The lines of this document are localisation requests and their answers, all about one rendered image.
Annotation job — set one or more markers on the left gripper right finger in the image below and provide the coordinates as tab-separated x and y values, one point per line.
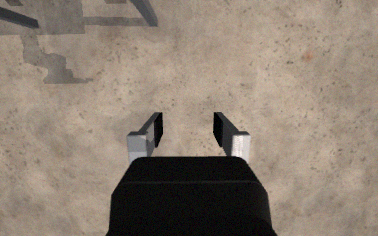
240	146

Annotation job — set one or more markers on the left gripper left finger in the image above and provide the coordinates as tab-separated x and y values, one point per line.
138	146

